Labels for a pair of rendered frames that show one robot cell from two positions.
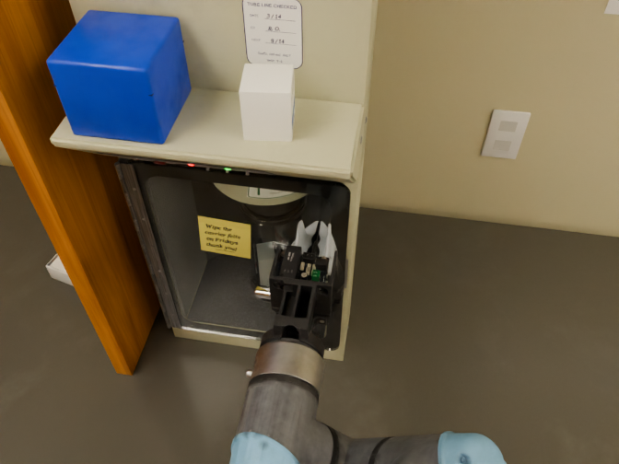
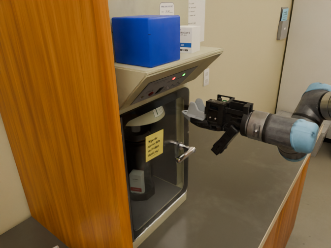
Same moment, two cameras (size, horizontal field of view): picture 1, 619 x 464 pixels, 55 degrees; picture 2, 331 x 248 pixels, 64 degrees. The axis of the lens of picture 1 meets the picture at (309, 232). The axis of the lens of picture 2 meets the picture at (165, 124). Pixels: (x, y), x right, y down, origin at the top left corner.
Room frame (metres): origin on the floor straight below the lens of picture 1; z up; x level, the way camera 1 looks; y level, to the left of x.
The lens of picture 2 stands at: (0.22, 0.68, 1.62)
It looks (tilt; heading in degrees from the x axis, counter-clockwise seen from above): 24 degrees down; 299
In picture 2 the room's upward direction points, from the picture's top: 1 degrees counter-clockwise
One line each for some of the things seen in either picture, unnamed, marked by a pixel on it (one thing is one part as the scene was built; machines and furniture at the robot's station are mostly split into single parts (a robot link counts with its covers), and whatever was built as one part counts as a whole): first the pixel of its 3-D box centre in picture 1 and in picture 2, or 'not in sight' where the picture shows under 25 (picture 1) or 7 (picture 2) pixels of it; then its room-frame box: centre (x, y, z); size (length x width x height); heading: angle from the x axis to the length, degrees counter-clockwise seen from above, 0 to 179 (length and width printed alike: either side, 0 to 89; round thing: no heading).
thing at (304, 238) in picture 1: (302, 237); (192, 110); (0.50, 0.01, 1.34); 0.09 x 0.03 x 0.06; 171
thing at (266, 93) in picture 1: (268, 102); (186, 39); (0.50, 0.04, 1.54); 0.05 x 0.05 x 0.06; 88
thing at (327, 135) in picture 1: (216, 156); (172, 76); (0.51, 0.11, 1.46); 0.32 x 0.11 x 0.10; 81
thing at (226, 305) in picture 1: (245, 268); (159, 163); (0.56, 0.10, 1.19); 0.30 x 0.01 x 0.40; 81
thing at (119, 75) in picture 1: (125, 76); (147, 39); (0.53, 0.19, 1.56); 0.10 x 0.10 x 0.09; 81
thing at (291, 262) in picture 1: (299, 306); (228, 115); (0.39, 0.01, 1.34); 0.12 x 0.08 x 0.09; 171
